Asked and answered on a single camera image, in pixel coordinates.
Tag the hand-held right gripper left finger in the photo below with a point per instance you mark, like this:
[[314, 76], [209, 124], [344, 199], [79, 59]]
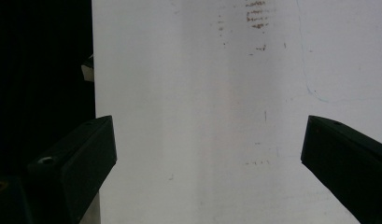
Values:
[[82, 161]]

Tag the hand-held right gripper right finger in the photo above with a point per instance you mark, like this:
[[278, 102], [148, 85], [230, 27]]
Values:
[[350, 165]]

